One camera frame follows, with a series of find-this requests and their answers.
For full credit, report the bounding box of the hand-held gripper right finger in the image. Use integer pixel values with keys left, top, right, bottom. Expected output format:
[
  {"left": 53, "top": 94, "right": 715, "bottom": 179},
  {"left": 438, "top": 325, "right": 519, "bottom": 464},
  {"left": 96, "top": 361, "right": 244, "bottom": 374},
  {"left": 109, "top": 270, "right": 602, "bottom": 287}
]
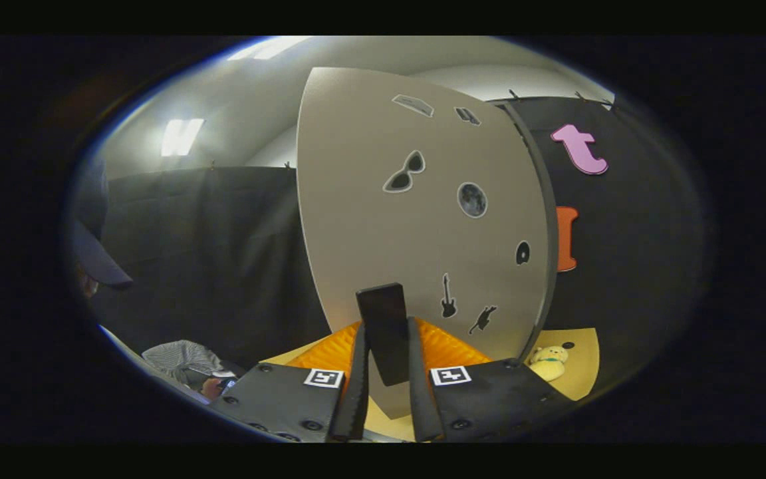
[{"left": 408, "top": 316, "right": 576, "bottom": 443}]

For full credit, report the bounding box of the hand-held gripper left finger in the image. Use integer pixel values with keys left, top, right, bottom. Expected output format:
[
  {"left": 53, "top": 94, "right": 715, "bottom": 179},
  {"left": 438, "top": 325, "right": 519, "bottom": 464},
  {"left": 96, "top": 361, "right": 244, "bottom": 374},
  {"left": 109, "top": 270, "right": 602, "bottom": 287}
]
[{"left": 210, "top": 321, "right": 370, "bottom": 443}]

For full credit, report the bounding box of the black door handle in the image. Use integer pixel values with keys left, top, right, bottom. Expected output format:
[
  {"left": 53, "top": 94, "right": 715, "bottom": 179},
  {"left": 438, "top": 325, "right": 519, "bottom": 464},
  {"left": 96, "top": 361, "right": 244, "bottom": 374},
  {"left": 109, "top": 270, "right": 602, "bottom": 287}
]
[{"left": 356, "top": 283, "right": 412, "bottom": 387}]

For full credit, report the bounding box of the white cabinet door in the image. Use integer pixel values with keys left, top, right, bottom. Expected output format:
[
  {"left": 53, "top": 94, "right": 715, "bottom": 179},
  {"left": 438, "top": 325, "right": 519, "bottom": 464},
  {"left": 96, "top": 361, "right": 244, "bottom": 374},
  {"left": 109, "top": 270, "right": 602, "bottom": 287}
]
[{"left": 297, "top": 67, "right": 550, "bottom": 420}]

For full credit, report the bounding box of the yellow plush toy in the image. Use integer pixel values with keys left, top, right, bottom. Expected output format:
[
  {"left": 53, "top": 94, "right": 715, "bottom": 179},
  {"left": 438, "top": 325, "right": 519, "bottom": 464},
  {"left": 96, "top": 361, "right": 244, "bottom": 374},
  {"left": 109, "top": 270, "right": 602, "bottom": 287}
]
[{"left": 528, "top": 345, "right": 570, "bottom": 382}]

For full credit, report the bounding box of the grey cabinet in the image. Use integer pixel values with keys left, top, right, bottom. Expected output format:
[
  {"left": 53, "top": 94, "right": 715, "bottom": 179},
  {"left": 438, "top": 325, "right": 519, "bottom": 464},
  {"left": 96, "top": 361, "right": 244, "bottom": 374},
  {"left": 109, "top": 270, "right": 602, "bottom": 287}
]
[{"left": 489, "top": 100, "right": 560, "bottom": 363}]

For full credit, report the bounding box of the person's striped clothing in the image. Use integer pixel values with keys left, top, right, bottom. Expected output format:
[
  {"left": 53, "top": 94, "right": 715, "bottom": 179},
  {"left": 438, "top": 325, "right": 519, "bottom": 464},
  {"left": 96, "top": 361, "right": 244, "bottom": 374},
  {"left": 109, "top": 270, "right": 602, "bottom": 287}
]
[{"left": 142, "top": 339, "right": 237, "bottom": 390}]

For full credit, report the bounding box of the black backdrop cloth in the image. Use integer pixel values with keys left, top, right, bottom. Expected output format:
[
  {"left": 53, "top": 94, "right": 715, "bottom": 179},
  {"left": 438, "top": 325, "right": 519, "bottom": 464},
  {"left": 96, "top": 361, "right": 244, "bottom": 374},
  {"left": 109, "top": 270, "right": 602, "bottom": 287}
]
[{"left": 74, "top": 96, "right": 709, "bottom": 400}]

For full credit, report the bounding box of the person's dark cap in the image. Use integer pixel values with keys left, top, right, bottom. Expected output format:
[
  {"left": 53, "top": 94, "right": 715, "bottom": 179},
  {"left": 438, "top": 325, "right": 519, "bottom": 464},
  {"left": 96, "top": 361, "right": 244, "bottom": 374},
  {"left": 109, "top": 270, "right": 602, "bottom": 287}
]
[{"left": 70, "top": 156, "right": 134, "bottom": 290}]

